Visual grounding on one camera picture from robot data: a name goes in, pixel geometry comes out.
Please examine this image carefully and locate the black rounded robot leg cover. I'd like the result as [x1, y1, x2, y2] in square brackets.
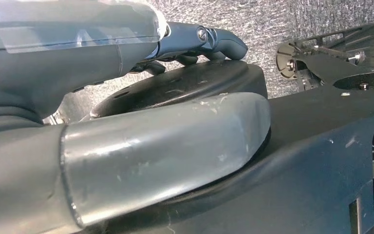
[90, 59, 268, 118]

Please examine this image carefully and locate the black robot leg frame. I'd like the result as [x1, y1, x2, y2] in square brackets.
[106, 72, 374, 234]

